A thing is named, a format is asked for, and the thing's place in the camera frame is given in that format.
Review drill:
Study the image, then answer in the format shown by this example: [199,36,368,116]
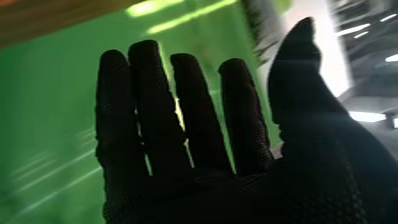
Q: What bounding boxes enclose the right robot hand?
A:
[94,16,398,224]

